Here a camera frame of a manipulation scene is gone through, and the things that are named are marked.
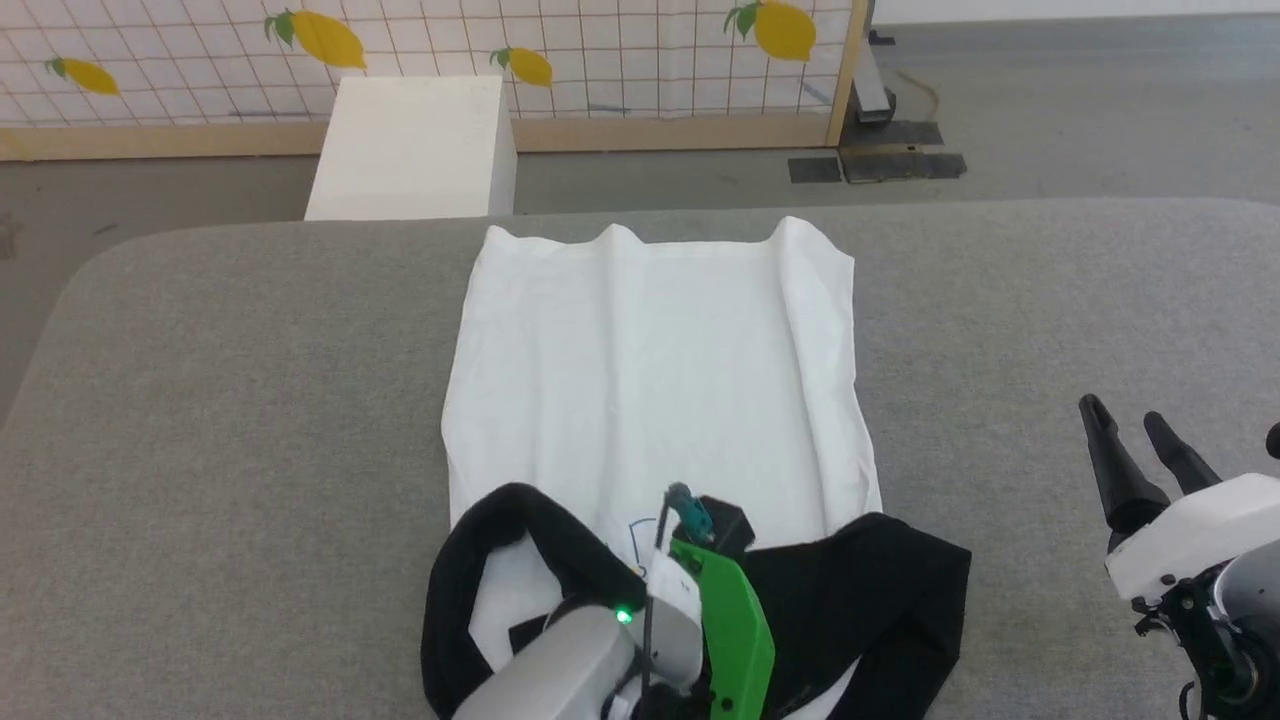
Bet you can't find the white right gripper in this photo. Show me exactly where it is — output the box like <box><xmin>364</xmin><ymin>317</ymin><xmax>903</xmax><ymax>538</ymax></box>
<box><xmin>1078</xmin><ymin>393</ymin><xmax>1280</xmax><ymax>604</ymax></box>

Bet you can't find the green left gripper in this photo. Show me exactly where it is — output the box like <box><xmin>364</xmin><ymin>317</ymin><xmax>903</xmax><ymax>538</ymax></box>
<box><xmin>668</xmin><ymin>538</ymin><xmax>777</xmax><ymax>720</ymax></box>

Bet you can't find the white garment with black sleeves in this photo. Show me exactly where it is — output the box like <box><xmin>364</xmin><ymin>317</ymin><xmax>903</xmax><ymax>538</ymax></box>
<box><xmin>420</xmin><ymin>215</ymin><xmax>973</xmax><ymax>720</ymax></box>

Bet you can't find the large dark floor plate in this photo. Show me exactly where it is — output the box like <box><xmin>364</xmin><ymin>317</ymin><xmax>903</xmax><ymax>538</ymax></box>
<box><xmin>838</xmin><ymin>120</ymin><xmax>968</xmax><ymax>185</ymax></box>

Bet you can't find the grey metal stand foot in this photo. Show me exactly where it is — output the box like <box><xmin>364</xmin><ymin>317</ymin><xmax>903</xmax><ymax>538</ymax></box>
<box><xmin>852</xmin><ymin>40</ymin><xmax>897</xmax><ymax>126</ymax></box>

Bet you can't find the white box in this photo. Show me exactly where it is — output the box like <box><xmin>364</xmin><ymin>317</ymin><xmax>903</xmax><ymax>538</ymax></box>
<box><xmin>303</xmin><ymin>75</ymin><xmax>518</xmax><ymax>221</ymax></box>

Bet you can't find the lemon print partition screen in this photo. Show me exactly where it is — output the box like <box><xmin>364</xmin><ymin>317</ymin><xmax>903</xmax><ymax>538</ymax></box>
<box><xmin>0</xmin><ymin>0</ymin><xmax>869</xmax><ymax>163</ymax></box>

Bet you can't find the black cable with teal plug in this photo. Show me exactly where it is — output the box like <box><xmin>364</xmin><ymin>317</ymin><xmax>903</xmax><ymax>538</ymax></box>
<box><xmin>640</xmin><ymin>483</ymin><xmax>716</xmax><ymax>701</ymax></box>

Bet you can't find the thin yellow floor cable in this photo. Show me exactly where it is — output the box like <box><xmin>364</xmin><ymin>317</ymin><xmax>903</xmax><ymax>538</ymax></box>
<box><xmin>895</xmin><ymin>68</ymin><xmax>942</xmax><ymax>121</ymax></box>

